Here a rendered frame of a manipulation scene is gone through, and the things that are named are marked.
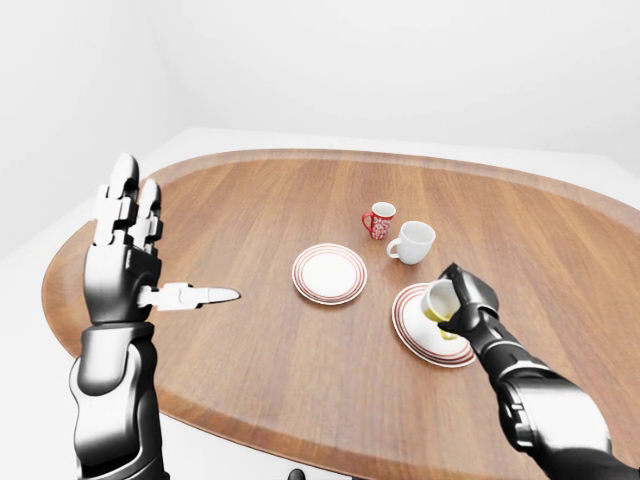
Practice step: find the white plate with red rings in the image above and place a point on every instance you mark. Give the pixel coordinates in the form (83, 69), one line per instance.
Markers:
(329, 274)
(417, 335)

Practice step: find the red patterned mug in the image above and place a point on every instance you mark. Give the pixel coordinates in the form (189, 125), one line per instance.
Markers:
(380, 220)

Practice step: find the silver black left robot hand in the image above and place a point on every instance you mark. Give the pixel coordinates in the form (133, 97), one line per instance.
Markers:
(116, 280)

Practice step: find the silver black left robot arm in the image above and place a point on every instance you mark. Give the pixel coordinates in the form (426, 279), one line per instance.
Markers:
(112, 400)

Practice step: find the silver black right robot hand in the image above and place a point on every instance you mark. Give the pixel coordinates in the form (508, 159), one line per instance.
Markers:
(475, 300)

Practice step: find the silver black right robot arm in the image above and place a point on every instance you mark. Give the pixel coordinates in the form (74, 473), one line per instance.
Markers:
(540, 400)

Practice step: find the small dark shape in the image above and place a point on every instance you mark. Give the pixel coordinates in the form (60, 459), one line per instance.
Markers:
(296, 475)

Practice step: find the yellow and white mug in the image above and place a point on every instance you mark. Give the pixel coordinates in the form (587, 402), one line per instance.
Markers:
(438, 306)

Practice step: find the plain white mug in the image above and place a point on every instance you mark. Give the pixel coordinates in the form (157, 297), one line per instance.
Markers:
(413, 242)

